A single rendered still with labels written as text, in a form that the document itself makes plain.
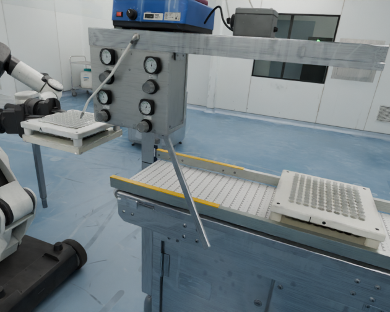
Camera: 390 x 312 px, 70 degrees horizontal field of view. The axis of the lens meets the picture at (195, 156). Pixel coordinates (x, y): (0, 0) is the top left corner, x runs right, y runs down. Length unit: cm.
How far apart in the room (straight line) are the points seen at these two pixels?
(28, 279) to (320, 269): 143
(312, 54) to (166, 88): 31
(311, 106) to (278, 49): 539
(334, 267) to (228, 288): 34
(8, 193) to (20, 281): 48
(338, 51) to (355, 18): 536
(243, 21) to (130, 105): 32
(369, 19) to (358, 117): 165
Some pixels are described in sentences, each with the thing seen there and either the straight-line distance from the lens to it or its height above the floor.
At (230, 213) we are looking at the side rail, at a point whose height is 97.
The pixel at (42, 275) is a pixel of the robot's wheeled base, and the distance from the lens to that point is 177.
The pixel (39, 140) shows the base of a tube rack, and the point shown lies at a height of 102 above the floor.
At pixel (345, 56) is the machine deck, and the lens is 57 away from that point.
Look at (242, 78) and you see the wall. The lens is 604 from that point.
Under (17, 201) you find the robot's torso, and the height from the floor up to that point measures 63.
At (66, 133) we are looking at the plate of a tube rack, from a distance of 99.
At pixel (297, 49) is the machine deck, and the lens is 57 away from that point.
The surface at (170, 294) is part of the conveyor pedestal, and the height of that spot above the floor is 55.
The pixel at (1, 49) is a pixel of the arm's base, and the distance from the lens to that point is 168.
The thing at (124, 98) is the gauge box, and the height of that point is 123.
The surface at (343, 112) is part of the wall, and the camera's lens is 599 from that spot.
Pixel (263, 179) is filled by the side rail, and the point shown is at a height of 96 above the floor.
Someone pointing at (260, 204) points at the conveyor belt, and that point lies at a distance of 85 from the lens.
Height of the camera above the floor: 136
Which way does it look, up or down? 22 degrees down
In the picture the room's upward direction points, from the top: 4 degrees clockwise
